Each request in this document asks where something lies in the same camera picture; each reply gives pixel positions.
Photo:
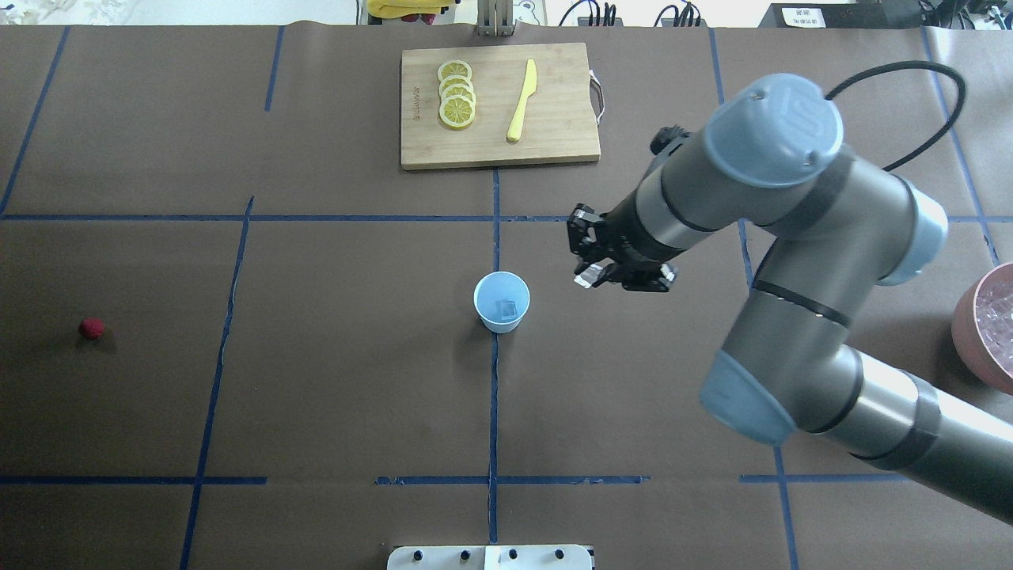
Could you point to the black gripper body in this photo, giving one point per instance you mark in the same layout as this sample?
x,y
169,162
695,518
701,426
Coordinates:
x,y
630,230

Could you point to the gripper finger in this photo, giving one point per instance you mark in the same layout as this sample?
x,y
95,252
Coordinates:
x,y
668,274
592,277

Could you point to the clear ice cube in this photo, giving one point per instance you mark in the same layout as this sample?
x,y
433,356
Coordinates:
x,y
506,310

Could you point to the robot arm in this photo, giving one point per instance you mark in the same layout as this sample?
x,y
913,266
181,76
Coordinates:
x,y
775,155

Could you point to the light blue cup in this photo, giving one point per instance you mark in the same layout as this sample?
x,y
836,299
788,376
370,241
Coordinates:
x,y
495,286

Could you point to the pink bowl of ice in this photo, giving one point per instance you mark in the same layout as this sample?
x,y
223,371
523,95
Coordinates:
x,y
981,328

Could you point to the bamboo cutting board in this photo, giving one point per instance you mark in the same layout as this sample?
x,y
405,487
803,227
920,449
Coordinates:
x,y
560,126

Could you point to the yellow plastic knife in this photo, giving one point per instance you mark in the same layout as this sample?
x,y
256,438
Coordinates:
x,y
528,89

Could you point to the lemon slice front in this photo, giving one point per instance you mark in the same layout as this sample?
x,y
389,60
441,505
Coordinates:
x,y
457,112

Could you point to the lemon slice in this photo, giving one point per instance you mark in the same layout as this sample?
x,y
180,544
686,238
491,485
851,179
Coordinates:
x,y
452,68
456,80
457,112
458,90

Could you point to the lemon slice back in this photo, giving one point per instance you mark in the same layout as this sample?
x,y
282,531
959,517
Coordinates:
x,y
452,68

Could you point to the yellow cloth bag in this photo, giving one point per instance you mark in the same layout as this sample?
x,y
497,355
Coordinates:
x,y
388,10

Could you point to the black box with label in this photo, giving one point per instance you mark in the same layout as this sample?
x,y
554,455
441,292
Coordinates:
x,y
856,15

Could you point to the red strawberry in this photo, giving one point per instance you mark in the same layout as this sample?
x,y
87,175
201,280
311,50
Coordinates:
x,y
91,328

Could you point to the aluminium frame post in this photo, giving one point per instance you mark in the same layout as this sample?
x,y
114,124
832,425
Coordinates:
x,y
495,18

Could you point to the white mount base plate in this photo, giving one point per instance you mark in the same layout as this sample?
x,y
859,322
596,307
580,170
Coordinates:
x,y
534,556

